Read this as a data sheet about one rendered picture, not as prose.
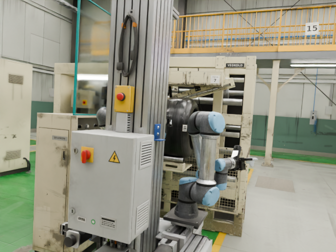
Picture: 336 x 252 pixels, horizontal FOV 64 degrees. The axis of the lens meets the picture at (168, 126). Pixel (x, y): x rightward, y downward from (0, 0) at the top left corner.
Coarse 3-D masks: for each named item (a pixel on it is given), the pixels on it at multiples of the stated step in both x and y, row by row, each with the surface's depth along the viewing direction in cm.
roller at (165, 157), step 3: (165, 156) 260; (168, 156) 259; (171, 156) 258; (174, 156) 258; (165, 159) 260; (168, 159) 259; (171, 159) 257; (174, 159) 256; (177, 159) 255; (180, 159) 254; (183, 159) 254
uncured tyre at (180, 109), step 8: (168, 104) 252; (176, 104) 250; (184, 104) 248; (192, 104) 254; (168, 112) 246; (176, 112) 244; (184, 112) 243; (192, 112) 289; (176, 120) 241; (184, 120) 241; (168, 128) 243; (176, 128) 240; (168, 136) 244; (176, 136) 241; (184, 136) 242; (168, 144) 247; (176, 144) 244; (184, 144) 245; (168, 152) 255; (176, 152) 251; (184, 152) 251; (192, 152) 269
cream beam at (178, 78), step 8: (176, 72) 288; (184, 72) 285; (192, 72) 282; (200, 72) 280; (208, 72) 277; (216, 72) 275; (168, 80) 291; (176, 80) 288; (184, 80) 286; (192, 80) 283; (200, 80) 280; (208, 80) 277
